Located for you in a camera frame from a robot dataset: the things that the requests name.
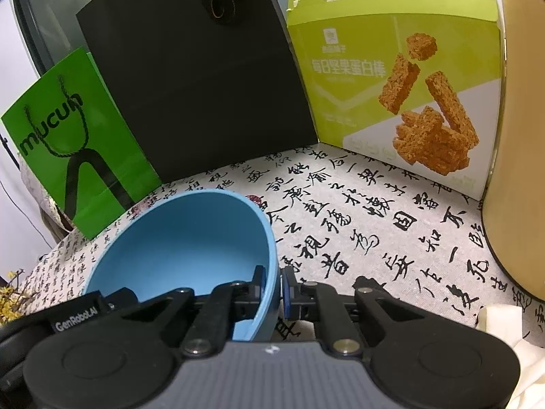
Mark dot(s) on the blue bowl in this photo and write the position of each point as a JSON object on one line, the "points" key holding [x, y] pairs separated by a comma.
{"points": [[183, 243]]}

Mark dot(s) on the black paper bag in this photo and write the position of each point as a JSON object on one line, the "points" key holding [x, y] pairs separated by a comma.
{"points": [[204, 85]]}

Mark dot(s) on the green paper bag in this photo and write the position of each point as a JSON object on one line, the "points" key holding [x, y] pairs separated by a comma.
{"points": [[115, 157]]}

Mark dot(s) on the yellow flower branch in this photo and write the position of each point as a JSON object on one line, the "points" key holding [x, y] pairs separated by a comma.
{"points": [[12, 302]]}

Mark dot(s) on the crumpled white tissue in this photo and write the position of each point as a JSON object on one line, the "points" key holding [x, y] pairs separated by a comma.
{"points": [[511, 328]]}

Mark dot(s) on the dark sliding glass door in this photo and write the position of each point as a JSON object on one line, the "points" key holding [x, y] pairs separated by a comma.
{"points": [[47, 21]]}

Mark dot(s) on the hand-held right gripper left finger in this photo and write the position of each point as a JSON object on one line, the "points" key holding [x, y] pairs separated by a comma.
{"points": [[256, 289]]}

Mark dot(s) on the yellow-green snack box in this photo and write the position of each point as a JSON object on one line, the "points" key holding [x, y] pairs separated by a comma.
{"points": [[349, 93]]}

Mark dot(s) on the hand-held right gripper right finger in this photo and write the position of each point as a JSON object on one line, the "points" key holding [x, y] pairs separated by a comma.
{"points": [[286, 292]]}

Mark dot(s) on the calligraphy print tablecloth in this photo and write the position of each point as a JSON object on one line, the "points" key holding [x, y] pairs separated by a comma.
{"points": [[383, 243]]}

